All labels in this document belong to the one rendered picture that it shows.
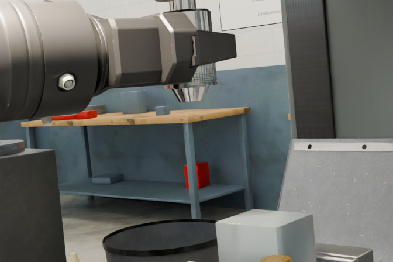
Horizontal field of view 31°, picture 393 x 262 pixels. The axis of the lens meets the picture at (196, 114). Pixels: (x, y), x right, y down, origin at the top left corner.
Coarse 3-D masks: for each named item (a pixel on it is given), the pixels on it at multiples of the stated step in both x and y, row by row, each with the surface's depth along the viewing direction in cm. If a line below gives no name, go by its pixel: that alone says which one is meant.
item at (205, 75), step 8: (200, 24) 59; (208, 24) 59; (208, 64) 59; (200, 72) 59; (208, 72) 59; (192, 80) 59; (200, 80) 59; (208, 80) 59; (168, 88) 60; (176, 88) 59
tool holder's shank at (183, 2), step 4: (164, 0) 60; (168, 0) 60; (172, 0) 60; (176, 0) 59; (180, 0) 59; (184, 0) 59; (188, 0) 59; (192, 0) 60; (172, 4) 60; (176, 4) 59; (180, 4) 59; (184, 4) 59; (188, 4) 59; (192, 4) 60; (172, 8) 60; (176, 8) 59; (180, 8) 59; (184, 8) 59; (188, 8) 59; (192, 8) 60
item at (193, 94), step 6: (174, 90) 60; (180, 90) 60; (186, 90) 59; (192, 90) 59; (198, 90) 60; (204, 90) 60; (180, 96) 60; (186, 96) 60; (192, 96) 60; (198, 96) 60; (204, 96) 60
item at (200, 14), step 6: (162, 12) 59; (168, 12) 59; (174, 12) 58; (180, 12) 58; (186, 12) 58; (192, 12) 58; (198, 12) 59; (204, 12) 59; (210, 12) 60; (192, 18) 58; (198, 18) 59; (204, 18) 59; (210, 18) 60
